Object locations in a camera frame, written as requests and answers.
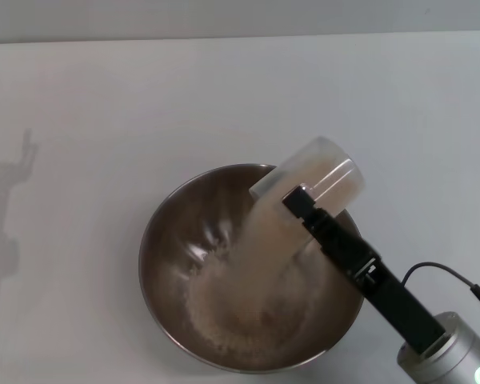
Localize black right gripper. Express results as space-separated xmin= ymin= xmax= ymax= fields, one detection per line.
xmin=282 ymin=184 xmax=446 ymax=356

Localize clear plastic measuring cup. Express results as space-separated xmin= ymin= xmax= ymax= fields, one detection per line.
xmin=248 ymin=135 xmax=366 ymax=259

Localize white rice grains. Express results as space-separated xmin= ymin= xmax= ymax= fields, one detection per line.
xmin=186 ymin=159 xmax=361 ymax=357

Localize stainless steel mixing bowl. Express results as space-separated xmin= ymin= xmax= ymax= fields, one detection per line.
xmin=138 ymin=162 xmax=368 ymax=375

